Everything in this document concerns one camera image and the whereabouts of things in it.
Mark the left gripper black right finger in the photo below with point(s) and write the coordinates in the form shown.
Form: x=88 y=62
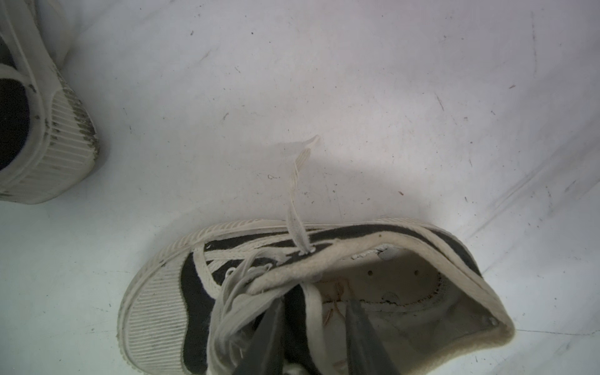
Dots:
x=365 y=352

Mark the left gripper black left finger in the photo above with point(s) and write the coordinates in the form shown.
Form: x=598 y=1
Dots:
x=265 y=355

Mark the black white sneaker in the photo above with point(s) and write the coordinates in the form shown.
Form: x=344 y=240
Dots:
x=195 y=306
x=48 y=141

